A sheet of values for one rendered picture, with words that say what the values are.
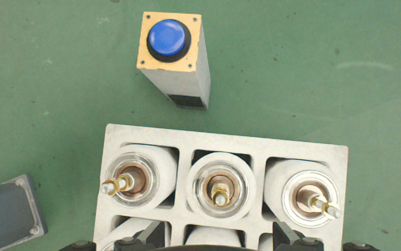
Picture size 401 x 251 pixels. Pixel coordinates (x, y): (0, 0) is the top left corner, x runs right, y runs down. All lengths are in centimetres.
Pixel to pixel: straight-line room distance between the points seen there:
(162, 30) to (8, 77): 56
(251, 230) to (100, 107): 43
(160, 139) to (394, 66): 55
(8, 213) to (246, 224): 48
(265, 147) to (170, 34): 23
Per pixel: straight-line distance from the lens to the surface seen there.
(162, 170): 39
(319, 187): 40
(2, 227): 68
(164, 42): 33
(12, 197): 73
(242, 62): 66
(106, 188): 31
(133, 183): 37
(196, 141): 46
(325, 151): 48
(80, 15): 79
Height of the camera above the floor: 63
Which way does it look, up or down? 84 degrees down
